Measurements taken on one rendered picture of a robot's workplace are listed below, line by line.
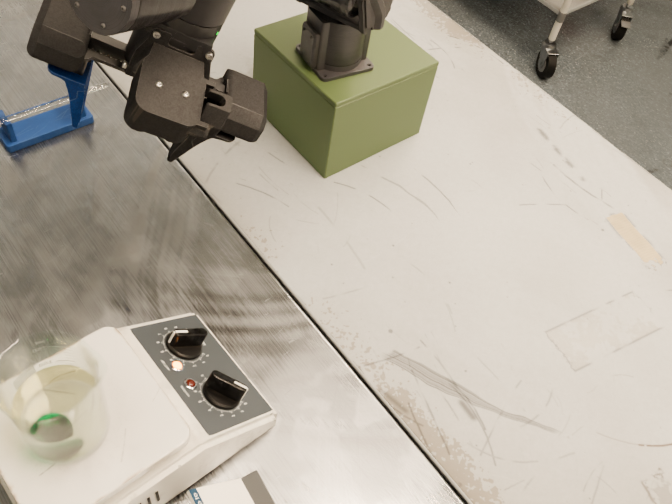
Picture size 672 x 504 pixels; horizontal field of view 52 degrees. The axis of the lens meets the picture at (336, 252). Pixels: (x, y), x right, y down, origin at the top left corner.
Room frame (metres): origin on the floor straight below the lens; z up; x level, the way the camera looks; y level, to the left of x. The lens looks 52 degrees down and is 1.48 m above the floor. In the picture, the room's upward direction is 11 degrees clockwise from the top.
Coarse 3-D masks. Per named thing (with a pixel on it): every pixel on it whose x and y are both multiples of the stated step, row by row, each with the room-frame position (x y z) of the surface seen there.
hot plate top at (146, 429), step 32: (128, 352) 0.25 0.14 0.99; (128, 384) 0.22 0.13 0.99; (0, 416) 0.18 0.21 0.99; (128, 416) 0.20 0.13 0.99; (160, 416) 0.20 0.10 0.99; (0, 448) 0.16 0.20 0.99; (128, 448) 0.17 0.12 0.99; (160, 448) 0.18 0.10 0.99; (32, 480) 0.14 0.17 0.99; (64, 480) 0.14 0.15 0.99; (96, 480) 0.15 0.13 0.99; (128, 480) 0.15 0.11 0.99
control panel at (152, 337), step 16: (176, 320) 0.31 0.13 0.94; (192, 320) 0.32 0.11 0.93; (144, 336) 0.28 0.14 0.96; (160, 336) 0.28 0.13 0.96; (208, 336) 0.30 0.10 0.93; (160, 352) 0.27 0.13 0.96; (208, 352) 0.29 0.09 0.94; (224, 352) 0.29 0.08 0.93; (160, 368) 0.25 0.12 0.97; (192, 368) 0.26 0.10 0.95; (208, 368) 0.27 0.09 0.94; (224, 368) 0.27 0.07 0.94; (176, 384) 0.24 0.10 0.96; (192, 400) 0.23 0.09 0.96; (240, 400) 0.25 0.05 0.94; (256, 400) 0.25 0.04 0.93; (208, 416) 0.22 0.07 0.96; (224, 416) 0.22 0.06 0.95; (240, 416) 0.23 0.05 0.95; (256, 416) 0.24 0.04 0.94; (208, 432) 0.20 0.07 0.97
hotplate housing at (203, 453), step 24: (144, 360) 0.25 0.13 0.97; (168, 384) 0.24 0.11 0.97; (192, 432) 0.20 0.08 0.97; (240, 432) 0.22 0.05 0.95; (264, 432) 0.23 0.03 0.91; (192, 456) 0.18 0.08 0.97; (216, 456) 0.20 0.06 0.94; (0, 480) 0.14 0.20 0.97; (144, 480) 0.16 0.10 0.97; (168, 480) 0.17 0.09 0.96; (192, 480) 0.18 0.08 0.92
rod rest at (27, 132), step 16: (0, 112) 0.52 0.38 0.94; (48, 112) 0.56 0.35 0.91; (64, 112) 0.57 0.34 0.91; (0, 128) 0.52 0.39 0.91; (16, 128) 0.53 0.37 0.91; (32, 128) 0.53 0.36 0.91; (48, 128) 0.54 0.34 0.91; (64, 128) 0.54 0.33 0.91; (16, 144) 0.50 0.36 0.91; (32, 144) 0.52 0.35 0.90
